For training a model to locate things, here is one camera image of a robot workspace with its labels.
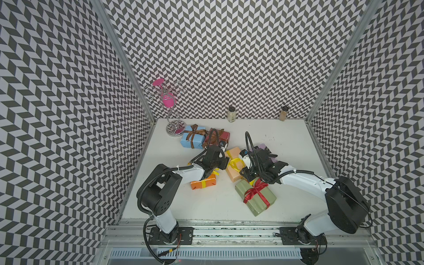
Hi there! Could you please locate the red gift box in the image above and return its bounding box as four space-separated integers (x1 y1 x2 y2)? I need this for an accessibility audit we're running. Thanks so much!
202 128 230 149

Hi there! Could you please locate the light spice jar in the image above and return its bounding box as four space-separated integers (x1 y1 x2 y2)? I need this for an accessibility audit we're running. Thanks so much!
227 106 237 123

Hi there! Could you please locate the orange gift box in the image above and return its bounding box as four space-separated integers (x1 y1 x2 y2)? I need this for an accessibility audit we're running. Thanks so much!
190 171 219 190

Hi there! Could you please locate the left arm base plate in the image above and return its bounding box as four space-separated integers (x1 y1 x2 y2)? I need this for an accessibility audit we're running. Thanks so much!
148 226 194 245

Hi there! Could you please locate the blue gift box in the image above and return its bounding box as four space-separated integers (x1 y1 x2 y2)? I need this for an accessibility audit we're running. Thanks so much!
180 124 206 150

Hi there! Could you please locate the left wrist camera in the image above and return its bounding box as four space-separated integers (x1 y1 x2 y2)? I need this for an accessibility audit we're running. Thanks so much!
218 139 228 152

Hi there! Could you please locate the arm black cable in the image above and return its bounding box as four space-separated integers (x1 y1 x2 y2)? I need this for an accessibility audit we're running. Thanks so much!
206 128 222 148
244 131 266 180

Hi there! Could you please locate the brown ribbon on red box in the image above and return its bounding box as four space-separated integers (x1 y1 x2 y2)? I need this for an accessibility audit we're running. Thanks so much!
203 129 226 149

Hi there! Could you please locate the purple gift box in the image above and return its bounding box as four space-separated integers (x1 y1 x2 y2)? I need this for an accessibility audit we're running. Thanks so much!
257 144 278 163

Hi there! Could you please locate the peach gift box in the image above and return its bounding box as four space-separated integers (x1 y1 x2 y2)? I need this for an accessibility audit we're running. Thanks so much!
225 147 245 183

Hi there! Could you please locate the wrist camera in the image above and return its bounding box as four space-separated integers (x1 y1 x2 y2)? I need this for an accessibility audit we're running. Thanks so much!
238 149 252 168
218 139 228 152

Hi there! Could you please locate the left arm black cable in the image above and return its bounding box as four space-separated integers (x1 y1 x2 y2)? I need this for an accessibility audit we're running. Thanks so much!
206 128 222 148

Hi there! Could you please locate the green gift box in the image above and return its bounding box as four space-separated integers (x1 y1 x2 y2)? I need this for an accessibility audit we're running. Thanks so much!
235 178 277 216

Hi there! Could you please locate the brown spice jar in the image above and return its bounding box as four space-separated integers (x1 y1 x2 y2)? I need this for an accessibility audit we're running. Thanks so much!
279 106 289 121

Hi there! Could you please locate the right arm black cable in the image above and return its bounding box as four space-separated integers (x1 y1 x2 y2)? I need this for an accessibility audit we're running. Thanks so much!
244 131 266 180

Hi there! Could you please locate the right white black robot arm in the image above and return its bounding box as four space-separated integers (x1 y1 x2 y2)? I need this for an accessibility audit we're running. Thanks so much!
238 149 371 245

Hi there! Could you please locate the red ribbon on green box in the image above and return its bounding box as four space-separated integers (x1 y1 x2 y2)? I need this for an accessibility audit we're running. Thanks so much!
244 179 271 209

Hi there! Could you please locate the silver pink jewelry stand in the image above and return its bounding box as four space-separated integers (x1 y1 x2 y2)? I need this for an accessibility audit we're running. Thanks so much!
143 78 186 137

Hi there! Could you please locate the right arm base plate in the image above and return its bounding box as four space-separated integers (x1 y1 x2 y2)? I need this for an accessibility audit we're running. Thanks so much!
274 227 327 247

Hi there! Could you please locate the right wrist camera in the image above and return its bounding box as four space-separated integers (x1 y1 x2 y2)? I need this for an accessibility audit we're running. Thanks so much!
238 149 252 168

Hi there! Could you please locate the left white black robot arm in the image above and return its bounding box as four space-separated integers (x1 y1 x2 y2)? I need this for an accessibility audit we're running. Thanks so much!
136 145 229 244

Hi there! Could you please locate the yellow ribbon of peach box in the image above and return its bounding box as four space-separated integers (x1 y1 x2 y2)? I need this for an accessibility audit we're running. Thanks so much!
226 151 255 186

